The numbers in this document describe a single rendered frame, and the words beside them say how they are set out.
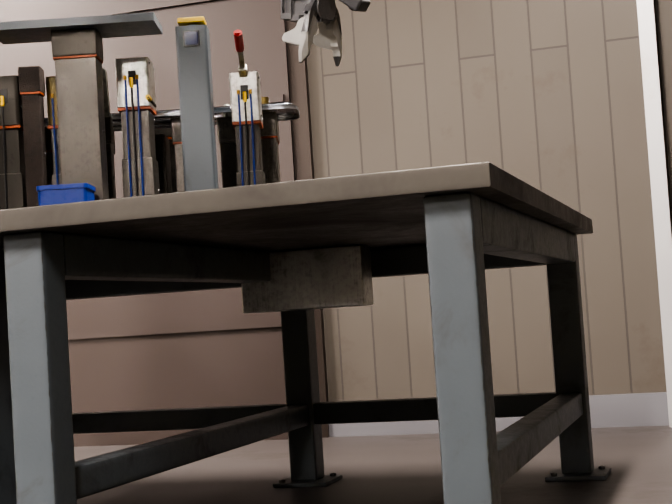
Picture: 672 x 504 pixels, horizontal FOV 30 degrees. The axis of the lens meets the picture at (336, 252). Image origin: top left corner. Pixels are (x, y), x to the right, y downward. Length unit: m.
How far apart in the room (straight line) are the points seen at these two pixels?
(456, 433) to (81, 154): 1.19
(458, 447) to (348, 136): 3.12
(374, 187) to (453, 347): 0.28
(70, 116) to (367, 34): 2.41
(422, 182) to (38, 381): 0.78
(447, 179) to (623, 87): 2.92
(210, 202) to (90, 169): 0.76
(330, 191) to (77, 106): 0.96
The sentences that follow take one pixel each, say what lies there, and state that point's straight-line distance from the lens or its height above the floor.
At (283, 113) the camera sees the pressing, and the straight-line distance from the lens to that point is 3.21.
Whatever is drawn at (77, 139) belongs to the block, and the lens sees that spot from 2.84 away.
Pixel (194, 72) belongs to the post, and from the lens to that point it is 2.82.
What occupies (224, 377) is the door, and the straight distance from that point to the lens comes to 5.13.
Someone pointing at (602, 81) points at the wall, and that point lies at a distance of 4.87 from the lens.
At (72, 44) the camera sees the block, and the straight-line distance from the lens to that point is 2.87.
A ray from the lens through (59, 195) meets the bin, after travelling 2.71.
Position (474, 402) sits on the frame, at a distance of 2.01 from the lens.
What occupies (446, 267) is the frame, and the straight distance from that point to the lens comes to 2.01.
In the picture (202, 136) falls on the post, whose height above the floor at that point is 0.89.
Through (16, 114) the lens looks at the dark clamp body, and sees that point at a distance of 3.01.
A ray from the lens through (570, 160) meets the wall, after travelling 4.85.
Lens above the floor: 0.47
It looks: 3 degrees up
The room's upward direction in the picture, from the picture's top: 4 degrees counter-clockwise
